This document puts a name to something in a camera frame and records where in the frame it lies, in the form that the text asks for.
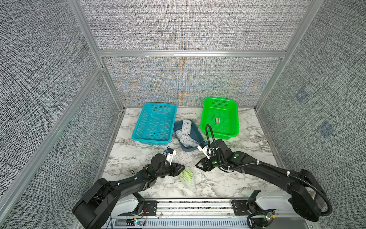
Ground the white foam nets pile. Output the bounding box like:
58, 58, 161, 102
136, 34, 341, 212
175, 119, 201, 148

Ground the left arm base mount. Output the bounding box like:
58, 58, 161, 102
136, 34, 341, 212
119, 200, 158, 218

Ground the teal plastic basket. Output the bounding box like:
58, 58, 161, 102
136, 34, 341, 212
132, 103, 177, 146

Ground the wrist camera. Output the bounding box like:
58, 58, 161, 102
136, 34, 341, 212
165, 147, 176, 165
197, 141, 214, 159

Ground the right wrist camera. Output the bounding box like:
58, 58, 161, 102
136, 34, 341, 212
197, 141, 214, 159

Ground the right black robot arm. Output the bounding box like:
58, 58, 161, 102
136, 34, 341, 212
195, 139, 333, 222

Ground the white foam net sleeve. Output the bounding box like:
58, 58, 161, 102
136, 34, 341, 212
179, 169, 196, 191

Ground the green plastic basket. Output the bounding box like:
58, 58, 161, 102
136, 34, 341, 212
200, 97, 239, 140

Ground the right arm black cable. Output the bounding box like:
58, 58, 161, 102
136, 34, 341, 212
205, 123, 334, 229

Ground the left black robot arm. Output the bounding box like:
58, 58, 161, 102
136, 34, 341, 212
72, 154, 185, 229

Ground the dark blue-grey tub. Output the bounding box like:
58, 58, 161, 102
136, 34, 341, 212
173, 119, 204, 153

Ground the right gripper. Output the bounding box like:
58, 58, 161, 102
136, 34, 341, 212
193, 153, 226, 172

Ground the green custard apple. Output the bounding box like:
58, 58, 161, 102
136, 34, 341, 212
181, 169, 194, 182

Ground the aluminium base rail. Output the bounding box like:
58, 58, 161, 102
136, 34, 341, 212
100, 195, 319, 229

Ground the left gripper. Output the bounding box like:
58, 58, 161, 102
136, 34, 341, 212
155, 163, 185, 179

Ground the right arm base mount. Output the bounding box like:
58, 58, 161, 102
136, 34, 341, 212
231, 190, 265, 216

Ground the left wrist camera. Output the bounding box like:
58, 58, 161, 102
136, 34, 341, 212
165, 147, 176, 165

